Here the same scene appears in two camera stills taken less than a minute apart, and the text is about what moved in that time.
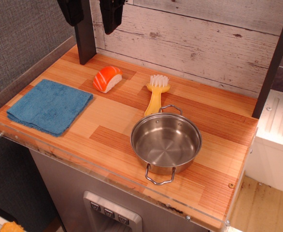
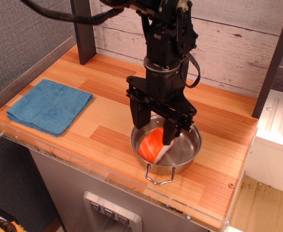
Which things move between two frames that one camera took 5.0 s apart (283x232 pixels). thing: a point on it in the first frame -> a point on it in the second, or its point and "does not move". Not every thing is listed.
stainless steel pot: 167,140 does not move
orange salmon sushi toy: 106,77 -> 150,144
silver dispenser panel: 104,216 does not move
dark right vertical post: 275,61 does not move
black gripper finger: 112,13 -> 171,130
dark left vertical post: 85,35 does not move
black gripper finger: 73,10 -> 141,113
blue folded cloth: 48,108 does not move
